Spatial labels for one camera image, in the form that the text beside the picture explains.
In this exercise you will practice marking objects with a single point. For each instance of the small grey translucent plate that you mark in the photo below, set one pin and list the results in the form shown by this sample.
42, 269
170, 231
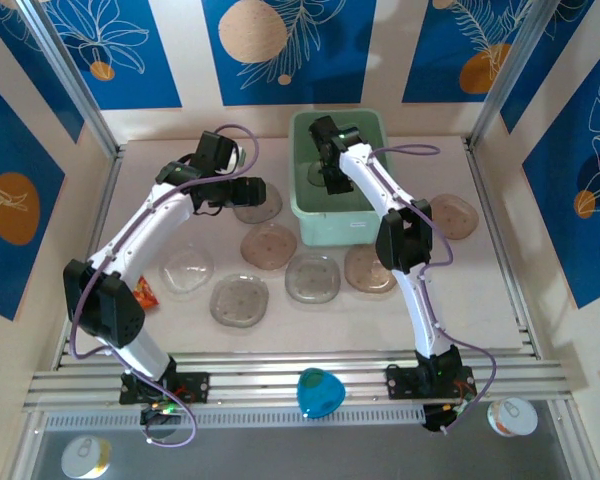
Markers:
314, 174

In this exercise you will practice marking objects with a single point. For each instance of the smoky grey translucent plate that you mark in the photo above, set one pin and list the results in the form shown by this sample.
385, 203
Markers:
239, 300
267, 210

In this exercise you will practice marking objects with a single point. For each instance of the mint green plastic bin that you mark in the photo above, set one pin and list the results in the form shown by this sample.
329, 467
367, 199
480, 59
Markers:
330, 227

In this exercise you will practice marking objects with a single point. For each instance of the brownish pink translucent plate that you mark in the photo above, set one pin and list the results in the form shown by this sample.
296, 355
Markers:
362, 270

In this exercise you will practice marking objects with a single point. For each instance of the clear dotted plate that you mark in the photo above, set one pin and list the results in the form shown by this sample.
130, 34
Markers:
313, 277

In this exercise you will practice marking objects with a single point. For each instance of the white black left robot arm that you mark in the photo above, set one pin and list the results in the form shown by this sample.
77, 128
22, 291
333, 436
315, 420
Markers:
135, 235

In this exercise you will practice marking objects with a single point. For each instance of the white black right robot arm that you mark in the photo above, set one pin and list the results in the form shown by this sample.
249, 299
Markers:
380, 185

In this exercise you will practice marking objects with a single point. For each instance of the clear glassy plate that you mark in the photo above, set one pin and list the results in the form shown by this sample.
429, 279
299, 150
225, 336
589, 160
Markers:
186, 270

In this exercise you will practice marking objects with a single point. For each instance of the orange red snack packet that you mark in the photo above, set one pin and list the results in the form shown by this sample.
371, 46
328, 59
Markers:
145, 295

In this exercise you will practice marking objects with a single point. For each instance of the blue plastic plate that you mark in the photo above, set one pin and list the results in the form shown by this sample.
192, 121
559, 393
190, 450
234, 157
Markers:
320, 395

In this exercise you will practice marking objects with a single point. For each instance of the black left controller board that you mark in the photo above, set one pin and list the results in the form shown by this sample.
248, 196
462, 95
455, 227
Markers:
157, 416

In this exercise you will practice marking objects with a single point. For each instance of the black controller board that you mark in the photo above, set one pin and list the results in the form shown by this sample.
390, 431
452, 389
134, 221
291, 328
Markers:
157, 416
440, 419

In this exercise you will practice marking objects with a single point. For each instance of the black right controller board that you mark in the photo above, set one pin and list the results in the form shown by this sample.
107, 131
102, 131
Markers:
440, 419

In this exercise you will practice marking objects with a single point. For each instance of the white tin can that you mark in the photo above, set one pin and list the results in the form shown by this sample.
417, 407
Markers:
82, 457
512, 420

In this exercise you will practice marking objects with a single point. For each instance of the aluminium side rail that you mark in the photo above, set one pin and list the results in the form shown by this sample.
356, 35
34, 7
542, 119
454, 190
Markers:
102, 210
505, 260

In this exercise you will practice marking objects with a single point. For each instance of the aluminium frame post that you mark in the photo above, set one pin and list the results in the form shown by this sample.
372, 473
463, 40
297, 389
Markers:
510, 70
75, 85

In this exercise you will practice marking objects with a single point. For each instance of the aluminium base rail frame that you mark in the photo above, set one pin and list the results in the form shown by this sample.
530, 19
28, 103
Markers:
260, 380

